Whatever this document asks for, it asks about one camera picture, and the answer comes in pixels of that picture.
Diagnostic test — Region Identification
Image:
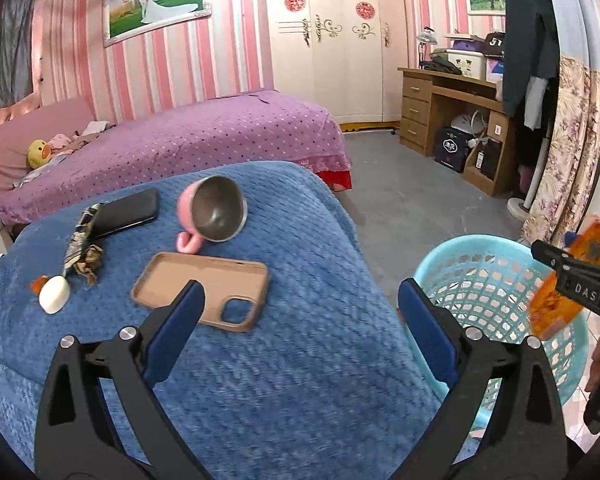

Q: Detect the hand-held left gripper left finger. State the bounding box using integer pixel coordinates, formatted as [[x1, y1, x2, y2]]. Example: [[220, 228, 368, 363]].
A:
[[34, 279, 211, 480]]

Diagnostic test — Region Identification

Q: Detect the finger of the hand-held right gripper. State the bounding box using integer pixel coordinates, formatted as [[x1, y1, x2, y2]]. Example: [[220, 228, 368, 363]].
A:
[[531, 239, 600, 277], [555, 271, 600, 321]]

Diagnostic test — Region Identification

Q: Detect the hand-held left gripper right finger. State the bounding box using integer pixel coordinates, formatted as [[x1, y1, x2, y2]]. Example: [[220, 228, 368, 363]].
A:
[[395, 277, 568, 480]]

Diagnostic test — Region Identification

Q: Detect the orange plastic bag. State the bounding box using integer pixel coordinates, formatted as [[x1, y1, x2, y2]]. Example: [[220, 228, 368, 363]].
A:
[[526, 215, 600, 342]]

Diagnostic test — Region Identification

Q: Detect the light blue plastic basket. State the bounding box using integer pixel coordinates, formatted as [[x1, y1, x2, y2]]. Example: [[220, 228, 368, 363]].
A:
[[412, 234, 590, 433]]

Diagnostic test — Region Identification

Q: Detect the person's right hand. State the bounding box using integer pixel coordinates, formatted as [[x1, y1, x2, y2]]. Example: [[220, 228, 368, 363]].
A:
[[585, 332, 600, 393]]

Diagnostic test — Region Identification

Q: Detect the brown phone case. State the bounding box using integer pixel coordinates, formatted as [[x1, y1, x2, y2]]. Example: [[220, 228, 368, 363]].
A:
[[130, 251, 272, 333]]

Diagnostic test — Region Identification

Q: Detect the white standing fan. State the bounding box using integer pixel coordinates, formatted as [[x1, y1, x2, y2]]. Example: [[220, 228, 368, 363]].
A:
[[507, 130, 551, 223]]

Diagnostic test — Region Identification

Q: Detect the floral curtain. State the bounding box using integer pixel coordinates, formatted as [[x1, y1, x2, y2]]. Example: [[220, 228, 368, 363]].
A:
[[520, 55, 600, 248]]

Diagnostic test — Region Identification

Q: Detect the black box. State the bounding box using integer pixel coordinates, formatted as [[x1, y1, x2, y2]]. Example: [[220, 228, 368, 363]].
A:
[[477, 140, 503, 181]]

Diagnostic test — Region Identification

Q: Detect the white soap bar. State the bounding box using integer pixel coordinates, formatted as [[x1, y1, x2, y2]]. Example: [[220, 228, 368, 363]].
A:
[[38, 276, 71, 315]]

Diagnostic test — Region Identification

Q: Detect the black phone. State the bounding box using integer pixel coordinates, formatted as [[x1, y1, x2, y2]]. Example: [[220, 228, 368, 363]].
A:
[[87, 187, 160, 239]]

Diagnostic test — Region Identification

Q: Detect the pink steel mug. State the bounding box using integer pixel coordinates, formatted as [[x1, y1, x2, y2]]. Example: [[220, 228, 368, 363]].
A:
[[176, 175, 248, 254]]

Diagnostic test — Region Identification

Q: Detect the black paper bag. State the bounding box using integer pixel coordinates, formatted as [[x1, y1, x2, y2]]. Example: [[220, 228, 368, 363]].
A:
[[432, 126, 473, 173]]

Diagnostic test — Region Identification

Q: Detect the grey hanging garment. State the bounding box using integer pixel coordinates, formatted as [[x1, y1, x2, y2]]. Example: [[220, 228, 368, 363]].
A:
[[522, 76, 548, 131]]

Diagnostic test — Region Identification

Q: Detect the small white fan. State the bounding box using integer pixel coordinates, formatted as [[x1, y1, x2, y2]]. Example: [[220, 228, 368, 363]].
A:
[[452, 110, 488, 141]]

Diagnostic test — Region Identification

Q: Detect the purple polka-dot bed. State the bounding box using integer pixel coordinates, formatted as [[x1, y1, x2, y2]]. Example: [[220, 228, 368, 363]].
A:
[[0, 89, 353, 226]]

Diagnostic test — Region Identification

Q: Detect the wooden desk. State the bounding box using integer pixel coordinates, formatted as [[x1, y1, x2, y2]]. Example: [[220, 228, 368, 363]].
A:
[[397, 66, 518, 197]]

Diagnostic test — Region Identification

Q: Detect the white storage box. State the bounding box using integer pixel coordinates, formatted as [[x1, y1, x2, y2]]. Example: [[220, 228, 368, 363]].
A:
[[442, 35, 488, 81]]

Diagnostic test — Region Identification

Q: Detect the black printed bag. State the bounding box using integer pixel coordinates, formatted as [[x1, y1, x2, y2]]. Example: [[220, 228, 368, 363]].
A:
[[482, 32, 506, 60]]

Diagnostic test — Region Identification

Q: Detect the dark clothes pile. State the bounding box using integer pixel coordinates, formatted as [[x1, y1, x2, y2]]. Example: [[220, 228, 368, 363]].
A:
[[422, 56, 463, 76]]

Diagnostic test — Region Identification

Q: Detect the dark hanging jacket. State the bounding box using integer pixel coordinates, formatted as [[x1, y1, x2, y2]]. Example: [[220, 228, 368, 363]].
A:
[[502, 0, 561, 118]]

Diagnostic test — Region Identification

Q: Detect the yellow duck plush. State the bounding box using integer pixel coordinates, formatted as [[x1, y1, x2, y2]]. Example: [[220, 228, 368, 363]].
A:
[[26, 139, 50, 170]]

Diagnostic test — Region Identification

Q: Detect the desk lamp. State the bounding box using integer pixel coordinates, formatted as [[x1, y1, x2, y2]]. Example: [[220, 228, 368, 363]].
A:
[[416, 26, 438, 70]]

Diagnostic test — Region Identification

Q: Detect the pink covered headboard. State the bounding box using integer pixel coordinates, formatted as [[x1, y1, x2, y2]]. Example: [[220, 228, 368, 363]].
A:
[[0, 97, 97, 206]]

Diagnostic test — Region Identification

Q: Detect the white wardrobe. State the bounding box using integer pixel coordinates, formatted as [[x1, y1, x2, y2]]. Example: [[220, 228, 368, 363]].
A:
[[262, 0, 411, 126]]

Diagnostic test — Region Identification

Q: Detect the pink shiny curtain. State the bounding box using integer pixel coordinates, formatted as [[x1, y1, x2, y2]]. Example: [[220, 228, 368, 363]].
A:
[[0, 91, 43, 133]]

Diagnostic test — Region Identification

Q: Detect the framed wedding picture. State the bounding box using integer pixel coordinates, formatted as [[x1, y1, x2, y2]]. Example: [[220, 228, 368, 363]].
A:
[[102, 0, 212, 48]]

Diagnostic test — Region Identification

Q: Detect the grey curtain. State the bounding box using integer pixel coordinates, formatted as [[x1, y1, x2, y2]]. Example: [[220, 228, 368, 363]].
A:
[[0, 0, 38, 108]]

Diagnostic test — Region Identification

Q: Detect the patterned fabric strap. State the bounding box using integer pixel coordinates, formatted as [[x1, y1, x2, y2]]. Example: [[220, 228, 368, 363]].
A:
[[62, 202, 106, 287]]

